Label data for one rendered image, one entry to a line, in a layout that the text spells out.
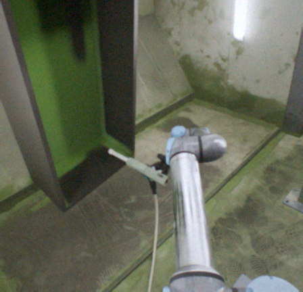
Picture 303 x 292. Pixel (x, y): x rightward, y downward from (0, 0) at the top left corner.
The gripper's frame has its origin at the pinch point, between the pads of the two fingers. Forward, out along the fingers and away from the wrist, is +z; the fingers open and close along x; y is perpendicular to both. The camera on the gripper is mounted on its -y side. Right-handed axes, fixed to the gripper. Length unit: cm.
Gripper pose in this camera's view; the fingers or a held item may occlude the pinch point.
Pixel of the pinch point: (149, 176)
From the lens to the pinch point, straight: 158.2
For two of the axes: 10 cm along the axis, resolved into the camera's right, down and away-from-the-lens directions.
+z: -6.5, 5.3, -5.4
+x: -7.5, -3.2, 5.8
